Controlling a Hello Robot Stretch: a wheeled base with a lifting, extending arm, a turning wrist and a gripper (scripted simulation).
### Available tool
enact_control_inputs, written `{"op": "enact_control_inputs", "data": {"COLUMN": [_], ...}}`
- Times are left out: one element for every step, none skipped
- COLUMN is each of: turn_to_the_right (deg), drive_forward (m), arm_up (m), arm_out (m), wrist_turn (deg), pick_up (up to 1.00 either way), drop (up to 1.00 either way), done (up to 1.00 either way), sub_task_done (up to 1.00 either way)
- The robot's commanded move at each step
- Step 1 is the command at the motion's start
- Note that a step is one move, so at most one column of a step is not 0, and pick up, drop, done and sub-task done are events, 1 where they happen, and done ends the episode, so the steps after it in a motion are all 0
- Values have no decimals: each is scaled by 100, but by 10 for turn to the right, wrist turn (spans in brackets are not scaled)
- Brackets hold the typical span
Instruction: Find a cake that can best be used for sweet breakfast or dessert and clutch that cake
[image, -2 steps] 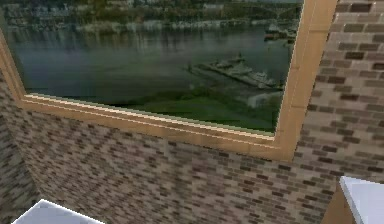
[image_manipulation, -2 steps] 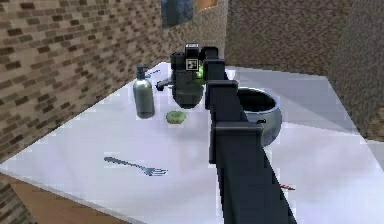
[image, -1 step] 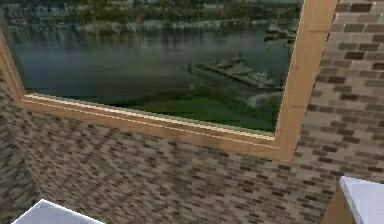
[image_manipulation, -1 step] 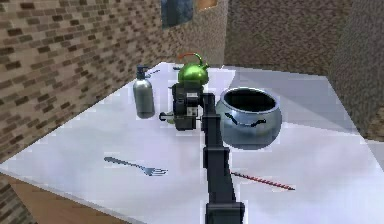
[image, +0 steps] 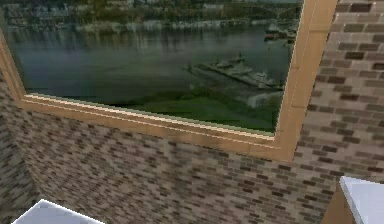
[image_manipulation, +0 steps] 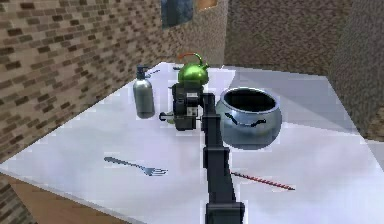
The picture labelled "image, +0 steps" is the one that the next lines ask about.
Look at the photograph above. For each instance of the white topped wooden cabinet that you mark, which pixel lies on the white topped wooden cabinet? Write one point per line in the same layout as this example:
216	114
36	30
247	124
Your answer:
363	200

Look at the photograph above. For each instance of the white flat topped furniture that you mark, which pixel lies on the white flat topped furniture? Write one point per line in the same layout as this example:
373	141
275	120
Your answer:
53	215

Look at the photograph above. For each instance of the wooden framed window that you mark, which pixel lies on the wooden framed window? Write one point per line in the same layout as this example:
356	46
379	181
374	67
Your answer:
160	66

